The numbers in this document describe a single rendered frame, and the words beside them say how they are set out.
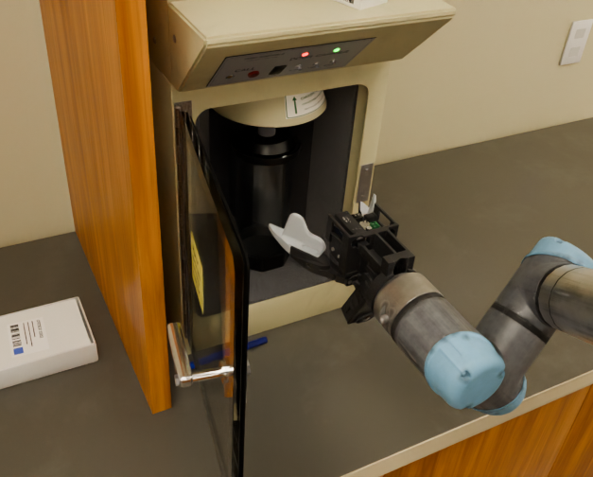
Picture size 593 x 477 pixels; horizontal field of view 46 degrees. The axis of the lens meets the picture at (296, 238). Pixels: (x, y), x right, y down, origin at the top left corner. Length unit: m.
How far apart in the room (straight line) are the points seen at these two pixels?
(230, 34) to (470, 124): 1.17
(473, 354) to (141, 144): 0.41
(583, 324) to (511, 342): 0.11
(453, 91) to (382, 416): 0.91
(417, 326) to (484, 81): 1.12
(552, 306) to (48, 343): 0.74
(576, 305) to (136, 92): 0.50
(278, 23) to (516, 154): 1.14
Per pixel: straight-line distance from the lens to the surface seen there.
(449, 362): 0.73
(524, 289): 0.83
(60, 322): 1.17
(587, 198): 1.72
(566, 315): 0.77
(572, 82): 2.04
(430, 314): 0.76
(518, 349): 0.83
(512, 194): 1.65
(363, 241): 0.84
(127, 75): 0.74
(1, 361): 1.13
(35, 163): 1.37
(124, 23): 0.72
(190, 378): 0.76
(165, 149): 0.94
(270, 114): 0.97
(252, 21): 0.77
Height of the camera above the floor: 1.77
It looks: 37 degrees down
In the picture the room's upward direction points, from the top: 5 degrees clockwise
